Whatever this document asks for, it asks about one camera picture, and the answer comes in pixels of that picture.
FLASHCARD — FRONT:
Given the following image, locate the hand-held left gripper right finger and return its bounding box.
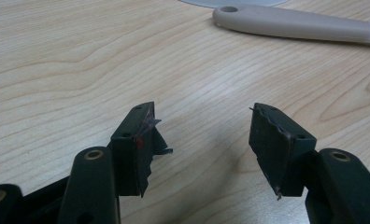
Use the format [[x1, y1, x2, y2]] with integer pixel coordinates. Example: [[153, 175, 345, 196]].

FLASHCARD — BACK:
[[249, 102, 370, 224]]

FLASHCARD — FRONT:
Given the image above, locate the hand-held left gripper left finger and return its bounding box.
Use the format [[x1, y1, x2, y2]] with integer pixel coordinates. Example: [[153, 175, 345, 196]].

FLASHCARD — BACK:
[[57, 101, 174, 224]]

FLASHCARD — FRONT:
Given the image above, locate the beige plastic utensil handle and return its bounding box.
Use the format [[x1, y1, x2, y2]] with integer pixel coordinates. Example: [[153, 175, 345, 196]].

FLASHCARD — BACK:
[[212, 5, 370, 49]]

